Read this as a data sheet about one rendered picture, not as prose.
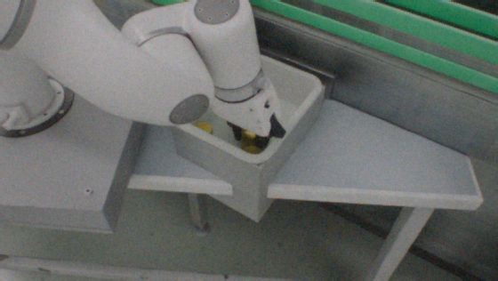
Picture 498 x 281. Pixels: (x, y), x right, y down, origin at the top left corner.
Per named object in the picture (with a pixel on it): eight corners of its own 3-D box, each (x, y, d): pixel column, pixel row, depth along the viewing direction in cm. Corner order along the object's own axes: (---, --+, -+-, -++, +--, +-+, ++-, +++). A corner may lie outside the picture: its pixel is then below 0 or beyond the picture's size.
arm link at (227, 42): (129, 74, 42) (104, 15, 47) (162, 126, 51) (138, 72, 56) (262, 11, 43) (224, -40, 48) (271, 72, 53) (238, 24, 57)
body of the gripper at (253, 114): (282, 67, 55) (286, 111, 65) (218, 42, 59) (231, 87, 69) (253, 110, 53) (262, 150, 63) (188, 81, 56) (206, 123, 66)
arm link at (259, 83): (281, 58, 54) (283, 71, 56) (223, 36, 57) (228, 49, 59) (251, 102, 51) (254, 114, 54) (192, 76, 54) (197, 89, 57)
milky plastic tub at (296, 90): (321, 115, 80) (327, 80, 74) (259, 198, 68) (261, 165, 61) (244, 81, 86) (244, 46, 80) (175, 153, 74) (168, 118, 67)
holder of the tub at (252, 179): (332, 100, 83) (338, 69, 78) (259, 198, 68) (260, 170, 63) (258, 69, 89) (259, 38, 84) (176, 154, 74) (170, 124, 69)
